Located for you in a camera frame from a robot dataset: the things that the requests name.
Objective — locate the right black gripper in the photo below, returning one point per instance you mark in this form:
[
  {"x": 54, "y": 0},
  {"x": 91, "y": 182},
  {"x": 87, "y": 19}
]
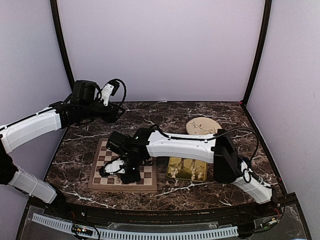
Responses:
[{"x": 127, "y": 179}]

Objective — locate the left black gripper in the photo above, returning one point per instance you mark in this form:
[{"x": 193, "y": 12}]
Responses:
[{"x": 111, "y": 116}]

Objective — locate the wooden chess board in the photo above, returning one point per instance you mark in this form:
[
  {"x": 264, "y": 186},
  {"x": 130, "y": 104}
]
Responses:
[{"x": 103, "y": 182}]

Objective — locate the gold metal tray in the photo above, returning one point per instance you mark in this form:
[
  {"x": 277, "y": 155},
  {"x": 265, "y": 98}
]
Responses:
[{"x": 201, "y": 166}]

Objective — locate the white chess queen piece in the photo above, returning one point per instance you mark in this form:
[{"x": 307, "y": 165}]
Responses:
[{"x": 117, "y": 180}]

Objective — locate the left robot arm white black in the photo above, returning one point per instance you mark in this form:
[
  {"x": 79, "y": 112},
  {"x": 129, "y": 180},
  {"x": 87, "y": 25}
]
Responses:
[{"x": 86, "y": 103}]

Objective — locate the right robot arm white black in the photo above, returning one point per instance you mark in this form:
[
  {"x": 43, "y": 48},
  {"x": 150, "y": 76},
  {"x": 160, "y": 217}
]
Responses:
[{"x": 229, "y": 167}]

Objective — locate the white chess piece cluster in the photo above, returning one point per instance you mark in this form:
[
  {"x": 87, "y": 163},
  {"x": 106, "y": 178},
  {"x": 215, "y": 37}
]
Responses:
[{"x": 186, "y": 166}]

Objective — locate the beige floral ceramic plate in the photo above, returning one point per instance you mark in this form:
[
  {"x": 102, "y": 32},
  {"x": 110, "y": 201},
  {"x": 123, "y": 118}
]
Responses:
[{"x": 202, "y": 126}]

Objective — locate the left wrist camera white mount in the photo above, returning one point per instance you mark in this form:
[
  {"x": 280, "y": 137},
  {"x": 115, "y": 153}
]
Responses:
[{"x": 110, "y": 89}]

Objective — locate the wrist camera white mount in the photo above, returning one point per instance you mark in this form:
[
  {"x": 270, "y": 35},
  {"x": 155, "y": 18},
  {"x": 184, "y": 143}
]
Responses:
[
  {"x": 110, "y": 89},
  {"x": 112, "y": 168}
]

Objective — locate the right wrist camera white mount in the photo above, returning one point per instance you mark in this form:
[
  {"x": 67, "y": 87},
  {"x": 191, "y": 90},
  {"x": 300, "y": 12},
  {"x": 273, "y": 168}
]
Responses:
[{"x": 112, "y": 168}]

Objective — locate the white cable duct strip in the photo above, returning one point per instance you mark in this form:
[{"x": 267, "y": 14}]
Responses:
[{"x": 89, "y": 232}]

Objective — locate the left black frame post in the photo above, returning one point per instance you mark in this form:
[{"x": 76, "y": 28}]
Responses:
[{"x": 61, "y": 42}]

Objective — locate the black frame post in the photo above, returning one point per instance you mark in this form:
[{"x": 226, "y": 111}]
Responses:
[
  {"x": 258, "y": 52},
  {"x": 61, "y": 42}
]

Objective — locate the right black frame post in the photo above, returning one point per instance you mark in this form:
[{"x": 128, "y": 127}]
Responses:
[{"x": 258, "y": 52}]

